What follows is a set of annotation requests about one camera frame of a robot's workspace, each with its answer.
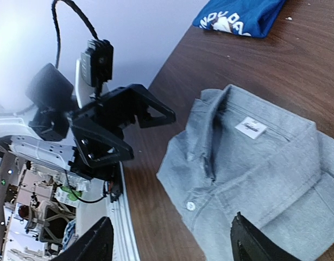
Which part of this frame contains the blue t-shirt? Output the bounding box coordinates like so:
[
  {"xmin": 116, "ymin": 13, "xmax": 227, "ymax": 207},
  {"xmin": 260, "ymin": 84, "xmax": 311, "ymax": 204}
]
[{"xmin": 192, "ymin": 0, "xmax": 286, "ymax": 38}]

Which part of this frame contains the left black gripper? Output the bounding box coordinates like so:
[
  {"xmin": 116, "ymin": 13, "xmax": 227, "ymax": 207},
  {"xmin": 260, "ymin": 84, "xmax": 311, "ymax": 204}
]
[{"xmin": 71, "ymin": 84, "xmax": 176, "ymax": 179}]

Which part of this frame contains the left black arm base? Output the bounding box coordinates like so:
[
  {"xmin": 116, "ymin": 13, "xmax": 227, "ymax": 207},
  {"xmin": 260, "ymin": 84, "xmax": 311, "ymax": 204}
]
[{"xmin": 105, "ymin": 164, "xmax": 123, "ymax": 203}]

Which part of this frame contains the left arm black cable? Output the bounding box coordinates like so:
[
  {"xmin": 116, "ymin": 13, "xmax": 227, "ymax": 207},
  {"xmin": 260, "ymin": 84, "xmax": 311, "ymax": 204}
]
[{"xmin": 51, "ymin": 0, "xmax": 101, "ymax": 69}]

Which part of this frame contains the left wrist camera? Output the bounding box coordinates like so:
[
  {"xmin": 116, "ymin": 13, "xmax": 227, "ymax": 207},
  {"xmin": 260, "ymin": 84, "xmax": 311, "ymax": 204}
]
[{"xmin": 74, "ymin": 40, "xmax": 114, "ymax": 108}]

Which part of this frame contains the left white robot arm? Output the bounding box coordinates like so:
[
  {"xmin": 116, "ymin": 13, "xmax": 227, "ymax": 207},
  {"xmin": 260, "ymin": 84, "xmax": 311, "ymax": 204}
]
[{"xmin": 0, "ymin": 60, "xmax": 176, "ymax": 181}]

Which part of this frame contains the grey garment pile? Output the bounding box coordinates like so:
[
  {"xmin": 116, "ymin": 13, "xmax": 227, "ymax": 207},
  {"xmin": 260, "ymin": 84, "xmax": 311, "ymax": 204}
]
[{"xmin": 157, "ymin": 85, "xmax": 334, "ymax": 260}]

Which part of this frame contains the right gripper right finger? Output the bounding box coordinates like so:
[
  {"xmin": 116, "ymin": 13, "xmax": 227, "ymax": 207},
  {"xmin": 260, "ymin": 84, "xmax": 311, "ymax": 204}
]
[{"xmin": 230, "ymin": 212, "xmax": 286, "ymax": 260}]

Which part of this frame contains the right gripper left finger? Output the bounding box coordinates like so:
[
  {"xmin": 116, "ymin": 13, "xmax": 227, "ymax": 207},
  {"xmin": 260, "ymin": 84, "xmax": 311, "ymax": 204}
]
[{"xmin": 52, "ymin": 216, "xmax": 114, "ymax": 261}]

